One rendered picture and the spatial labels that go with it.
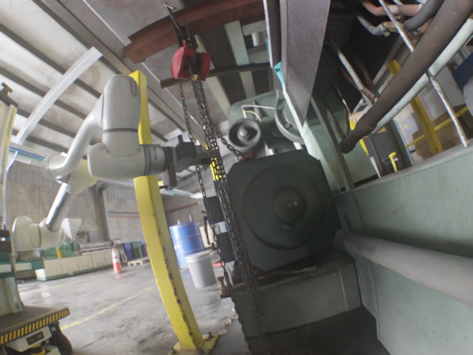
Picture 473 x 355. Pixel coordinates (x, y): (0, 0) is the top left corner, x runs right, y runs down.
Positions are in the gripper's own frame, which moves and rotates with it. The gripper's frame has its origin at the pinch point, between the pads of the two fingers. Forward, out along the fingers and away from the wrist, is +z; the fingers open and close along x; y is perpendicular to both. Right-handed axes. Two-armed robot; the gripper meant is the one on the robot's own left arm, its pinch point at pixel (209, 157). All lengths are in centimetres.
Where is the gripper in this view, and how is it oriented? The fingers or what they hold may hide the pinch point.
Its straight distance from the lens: 68.7
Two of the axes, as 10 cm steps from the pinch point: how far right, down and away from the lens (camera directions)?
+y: -2.7, -9.4, 2.1
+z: 7.7, -0.8, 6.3
